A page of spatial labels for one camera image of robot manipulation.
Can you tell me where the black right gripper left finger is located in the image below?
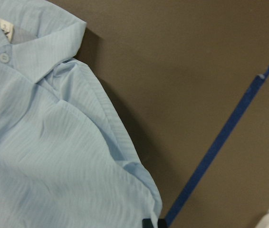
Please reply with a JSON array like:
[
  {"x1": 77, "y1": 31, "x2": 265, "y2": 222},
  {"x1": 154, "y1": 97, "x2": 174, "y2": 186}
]
[{"x1": 142, "y1": 218, "x2": 153, "y2": 228}]

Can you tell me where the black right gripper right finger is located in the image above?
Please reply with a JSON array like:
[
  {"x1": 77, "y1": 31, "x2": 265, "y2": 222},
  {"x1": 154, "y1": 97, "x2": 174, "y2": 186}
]
[{"x1": 157, "y1": 218, "x2": 167, "y2": 228}]

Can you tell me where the light blue button-up shirt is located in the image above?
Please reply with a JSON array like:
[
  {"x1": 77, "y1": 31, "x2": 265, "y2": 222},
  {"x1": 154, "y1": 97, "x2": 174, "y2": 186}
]
[{"x1": 0, "y1": 0, "x2": 162, "y2": 228}]

